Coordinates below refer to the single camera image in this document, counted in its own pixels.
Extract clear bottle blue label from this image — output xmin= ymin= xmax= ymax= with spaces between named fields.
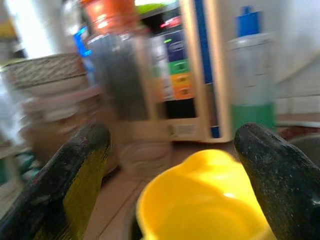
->
xmin=59 ymin=0 xmax=95 ymax=86

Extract yellow plastic bowl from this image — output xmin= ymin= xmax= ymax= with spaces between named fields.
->
xmin=136 ymin=149 xmax=277 ymax=240

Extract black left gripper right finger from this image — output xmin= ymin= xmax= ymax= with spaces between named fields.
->
xmin=234 ymin=122 xmax=320 ymax=240

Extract clear empty glass jar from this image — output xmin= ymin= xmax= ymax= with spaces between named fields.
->
xmin=116 ymin=117 xmax=175 ymax=176

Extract beige water ionizer machine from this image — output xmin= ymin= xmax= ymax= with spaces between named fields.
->
xmin=136 ymin=0 xmax=232 ymax=143

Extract patterned ceramic bowl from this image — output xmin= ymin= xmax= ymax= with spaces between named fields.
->
xmin=1 ymin=53 xmax=87 ymax=88

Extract clear bottle blue cap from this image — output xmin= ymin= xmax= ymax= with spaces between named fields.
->
xmin=226 ymin=6 xmax=277 ymax=133

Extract orange lid glass jar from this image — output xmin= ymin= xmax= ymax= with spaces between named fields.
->
xmin=81 ymin=0 xmax=151 ymax=123

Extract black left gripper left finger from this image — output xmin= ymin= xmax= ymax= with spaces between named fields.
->
xmin=0 ymin=122 xmax=111 ymax=240

